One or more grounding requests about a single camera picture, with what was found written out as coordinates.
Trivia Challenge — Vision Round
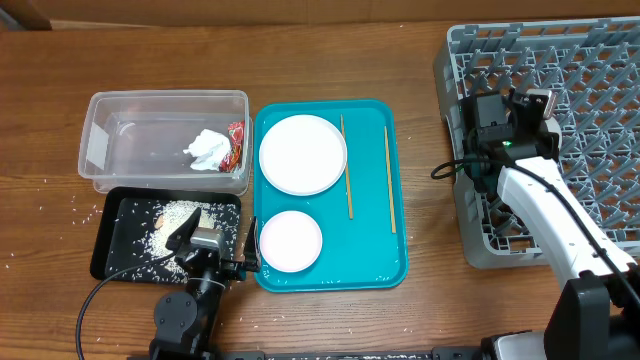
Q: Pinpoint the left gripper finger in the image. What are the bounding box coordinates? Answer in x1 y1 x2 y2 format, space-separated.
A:
243 217 262 273
165 207 201 251

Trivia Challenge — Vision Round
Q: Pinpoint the pink bowl with rice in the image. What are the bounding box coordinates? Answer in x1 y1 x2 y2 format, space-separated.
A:
259 210 323 273

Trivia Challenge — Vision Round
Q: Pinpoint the red snack wrapper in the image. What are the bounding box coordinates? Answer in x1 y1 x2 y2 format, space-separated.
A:
219 122 245 173

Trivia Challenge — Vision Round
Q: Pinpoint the white tissue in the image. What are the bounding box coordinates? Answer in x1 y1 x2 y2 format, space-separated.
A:
183 129 231 171

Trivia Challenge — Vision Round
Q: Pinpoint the white round plate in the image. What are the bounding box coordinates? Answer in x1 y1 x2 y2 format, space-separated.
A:
259 114 346 196

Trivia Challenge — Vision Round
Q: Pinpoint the wooden chopstick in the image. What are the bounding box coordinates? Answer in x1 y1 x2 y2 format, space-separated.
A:
340 114 354 220
383 126 397 234

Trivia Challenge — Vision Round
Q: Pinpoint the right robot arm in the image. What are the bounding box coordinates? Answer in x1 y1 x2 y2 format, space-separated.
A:
456 90 639 359

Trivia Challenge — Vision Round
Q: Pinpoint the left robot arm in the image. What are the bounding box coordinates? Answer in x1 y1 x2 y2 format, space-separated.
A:
149 209 261 359

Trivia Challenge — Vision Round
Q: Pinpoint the grey dishwasher rack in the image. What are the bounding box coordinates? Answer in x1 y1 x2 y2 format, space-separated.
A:
434 17 639 256

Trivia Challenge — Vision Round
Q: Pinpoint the pile of spilled rice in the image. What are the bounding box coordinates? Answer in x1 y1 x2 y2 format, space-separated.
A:
142 200 222 260

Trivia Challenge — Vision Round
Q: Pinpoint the teal plastic tray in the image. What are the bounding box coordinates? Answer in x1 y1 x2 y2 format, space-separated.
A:
253 99 409 293

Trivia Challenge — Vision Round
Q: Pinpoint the clear plastic bin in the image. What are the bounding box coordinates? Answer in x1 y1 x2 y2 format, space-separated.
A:
77 90 253 195

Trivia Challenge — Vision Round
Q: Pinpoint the black cable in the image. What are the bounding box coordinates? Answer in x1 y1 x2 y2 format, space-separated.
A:
74 252 179 360

